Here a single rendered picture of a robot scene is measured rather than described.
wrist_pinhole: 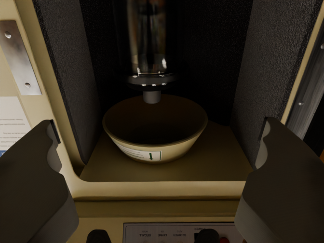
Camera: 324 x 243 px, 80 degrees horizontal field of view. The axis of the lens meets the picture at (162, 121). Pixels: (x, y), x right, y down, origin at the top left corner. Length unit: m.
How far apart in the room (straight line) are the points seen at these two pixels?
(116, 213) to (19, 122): 0.67
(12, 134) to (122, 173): 0.71
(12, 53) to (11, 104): 0.64
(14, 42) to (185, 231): 0.30
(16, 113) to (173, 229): 0.73
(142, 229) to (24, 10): 0.29
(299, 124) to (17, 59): 0.31
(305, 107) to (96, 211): 0.30
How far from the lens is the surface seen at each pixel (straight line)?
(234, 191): 0.32
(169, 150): 0.28
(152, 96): 0.29
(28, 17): 0.26
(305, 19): 0.24
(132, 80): 0.25
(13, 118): 0.91
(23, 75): 0.24
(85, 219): 0.33
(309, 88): 0.26
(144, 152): 0.28
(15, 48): 0.24
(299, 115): 0.27
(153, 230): 0.31
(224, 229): 0.32
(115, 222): 0.32
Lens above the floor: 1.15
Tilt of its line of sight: 31 degrees up
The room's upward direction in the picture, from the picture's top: 179 degrees clockwise
